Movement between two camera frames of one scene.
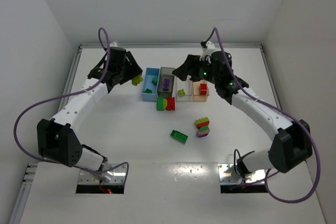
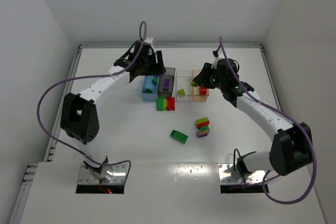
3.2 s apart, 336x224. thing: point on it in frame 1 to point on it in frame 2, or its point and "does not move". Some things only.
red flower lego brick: x=203 y=88 does not move
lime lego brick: x=137 y=80 to x=193 y=84
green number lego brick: x=179 y=136 does not move
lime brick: x=181 y=92 does not move
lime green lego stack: x=202 y=124 does not move
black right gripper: x=192 y=67 to x=206 y=73
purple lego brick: x=166 y=83 does not move
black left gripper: x=128 y=70 to x=151 y=64
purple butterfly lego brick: x=202 y=134 does not move
